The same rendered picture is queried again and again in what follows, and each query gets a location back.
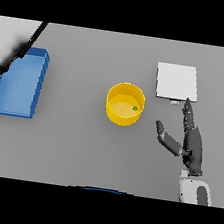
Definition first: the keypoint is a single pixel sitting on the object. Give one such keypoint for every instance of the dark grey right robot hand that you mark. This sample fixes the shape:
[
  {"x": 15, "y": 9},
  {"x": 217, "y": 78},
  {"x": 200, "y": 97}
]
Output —
[{"x": 193, "y": 145}]

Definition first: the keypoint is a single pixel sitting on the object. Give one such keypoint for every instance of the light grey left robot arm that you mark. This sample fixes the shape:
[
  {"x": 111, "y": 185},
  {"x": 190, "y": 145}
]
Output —
[{"x": 10, "y": 35}]

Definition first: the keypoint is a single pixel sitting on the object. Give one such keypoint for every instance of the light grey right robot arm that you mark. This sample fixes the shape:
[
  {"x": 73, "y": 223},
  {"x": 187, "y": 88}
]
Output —
[{"x": 188, "y": 190}]

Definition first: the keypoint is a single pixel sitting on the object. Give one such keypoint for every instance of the pale square measuring scale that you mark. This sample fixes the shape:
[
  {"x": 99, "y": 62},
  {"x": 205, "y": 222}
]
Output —
[{"x": 177, "y": 81}]

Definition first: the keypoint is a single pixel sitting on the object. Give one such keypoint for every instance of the green nut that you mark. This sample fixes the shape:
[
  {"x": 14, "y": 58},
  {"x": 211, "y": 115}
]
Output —
[{"x": 135, "y": 108}]

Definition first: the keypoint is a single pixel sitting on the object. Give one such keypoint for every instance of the yellow bowl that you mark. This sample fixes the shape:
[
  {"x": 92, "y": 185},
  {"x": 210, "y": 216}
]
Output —
[{"x": 121, "y": 118}]

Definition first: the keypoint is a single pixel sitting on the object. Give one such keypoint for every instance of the blue tray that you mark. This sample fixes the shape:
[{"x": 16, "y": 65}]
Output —
[{"x": 18, "y": 84}]

